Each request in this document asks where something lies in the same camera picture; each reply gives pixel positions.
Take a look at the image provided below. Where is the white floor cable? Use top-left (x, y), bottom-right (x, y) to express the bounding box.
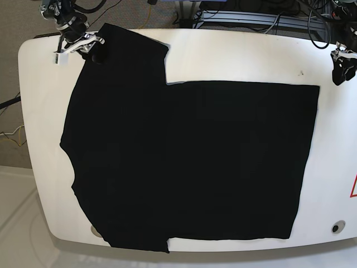
top-left (0, 125), bottom-right (23, 147)

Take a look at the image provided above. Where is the black T-shirt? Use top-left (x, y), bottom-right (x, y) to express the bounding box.
top-left (60, 23), bottom-right (320, 252)

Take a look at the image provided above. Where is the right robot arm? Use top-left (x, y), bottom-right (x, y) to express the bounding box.
top-left (40, 0), bottom-right (106, 65)

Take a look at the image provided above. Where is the round table grommet hole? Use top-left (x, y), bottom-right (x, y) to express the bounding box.
top-left (331, 221), bottom-right (346, 234)

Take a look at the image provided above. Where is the yellow cable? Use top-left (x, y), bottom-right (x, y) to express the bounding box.
top-left (139, 4), bottom-right (153, 28)

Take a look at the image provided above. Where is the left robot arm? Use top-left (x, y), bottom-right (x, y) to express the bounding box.
top-left (306, 1), bottom-right (356, 86)

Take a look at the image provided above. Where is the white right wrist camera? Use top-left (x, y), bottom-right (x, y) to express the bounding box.
top-left (54, 52), bottom-right (69, 65)

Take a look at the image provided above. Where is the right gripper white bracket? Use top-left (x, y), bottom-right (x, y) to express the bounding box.
top-left (55, 33), bottom-right (107, 64)

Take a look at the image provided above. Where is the red warning triangle sticker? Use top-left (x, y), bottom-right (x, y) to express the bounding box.
top-left (350, 176), bottom-right (357, 198)

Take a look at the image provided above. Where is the aluminium frame rail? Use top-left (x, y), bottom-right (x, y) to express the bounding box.
top-left (192, 10), bottom-right (326, 33)

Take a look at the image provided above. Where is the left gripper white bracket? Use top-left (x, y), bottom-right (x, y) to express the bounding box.
top-left (330, 42), bottom-right (357, 85)

